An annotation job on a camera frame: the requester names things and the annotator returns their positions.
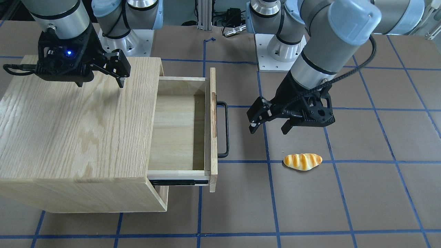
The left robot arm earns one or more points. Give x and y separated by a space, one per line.
340 44

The wooden drawer cabinet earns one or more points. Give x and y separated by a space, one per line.
69 149

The wooden drawer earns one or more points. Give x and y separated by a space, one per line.
163 194
184 143

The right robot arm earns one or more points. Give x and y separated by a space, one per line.
69 18

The toy bread roll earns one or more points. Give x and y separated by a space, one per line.
302 162

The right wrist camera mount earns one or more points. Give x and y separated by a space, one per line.
58 61

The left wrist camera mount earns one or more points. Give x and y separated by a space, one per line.
317 110

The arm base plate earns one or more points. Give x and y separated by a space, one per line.
138 43
275 56

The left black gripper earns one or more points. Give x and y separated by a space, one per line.
287 90

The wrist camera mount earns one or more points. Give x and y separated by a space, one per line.
58 61
317 110

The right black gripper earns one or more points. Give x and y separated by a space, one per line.
92 48

